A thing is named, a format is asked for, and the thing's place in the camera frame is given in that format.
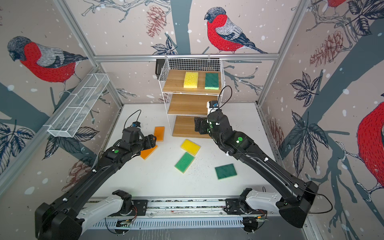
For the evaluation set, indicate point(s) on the orange sponge near shelf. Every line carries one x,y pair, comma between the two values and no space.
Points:
159,133

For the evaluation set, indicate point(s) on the white wire wall basket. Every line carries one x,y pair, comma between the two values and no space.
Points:
71,118

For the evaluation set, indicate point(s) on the yellow sponge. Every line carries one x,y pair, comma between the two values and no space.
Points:
190,147
191,80

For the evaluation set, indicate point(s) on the black box behind shelf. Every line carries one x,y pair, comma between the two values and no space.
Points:
159,66

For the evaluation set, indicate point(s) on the top wooden shelf board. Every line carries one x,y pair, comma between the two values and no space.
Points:
175,81

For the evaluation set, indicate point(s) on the dark green sponge carried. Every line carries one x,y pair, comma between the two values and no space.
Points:
212,81

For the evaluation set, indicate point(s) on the middle wooden shelf board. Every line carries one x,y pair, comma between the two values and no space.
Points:
188,105

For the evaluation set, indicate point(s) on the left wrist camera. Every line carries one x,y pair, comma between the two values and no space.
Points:
136,124

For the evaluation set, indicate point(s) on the aluminium mounting rail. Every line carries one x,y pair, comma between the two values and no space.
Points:
186,207

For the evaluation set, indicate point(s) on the white wire three-tier shelf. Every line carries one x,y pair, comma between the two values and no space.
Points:
189,65

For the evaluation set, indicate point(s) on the light green sponge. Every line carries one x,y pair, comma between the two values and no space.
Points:
185,161

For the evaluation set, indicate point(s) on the orange sponge middle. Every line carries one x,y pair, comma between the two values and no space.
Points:
146,153

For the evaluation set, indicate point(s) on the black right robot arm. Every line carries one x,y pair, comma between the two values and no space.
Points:
293,198

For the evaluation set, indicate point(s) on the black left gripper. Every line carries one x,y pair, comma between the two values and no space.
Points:
150,141

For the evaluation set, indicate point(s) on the perforated metal vent strip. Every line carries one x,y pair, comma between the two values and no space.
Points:
169,223

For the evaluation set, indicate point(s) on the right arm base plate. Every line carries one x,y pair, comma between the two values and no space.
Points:
240,207

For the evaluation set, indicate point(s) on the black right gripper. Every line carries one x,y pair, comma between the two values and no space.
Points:
201,125

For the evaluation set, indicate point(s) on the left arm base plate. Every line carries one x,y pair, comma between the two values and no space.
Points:
137,208

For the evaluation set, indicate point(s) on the dark green sponge front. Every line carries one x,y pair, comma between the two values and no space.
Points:
225,171

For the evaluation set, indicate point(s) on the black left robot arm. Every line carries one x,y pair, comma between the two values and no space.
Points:
60,220

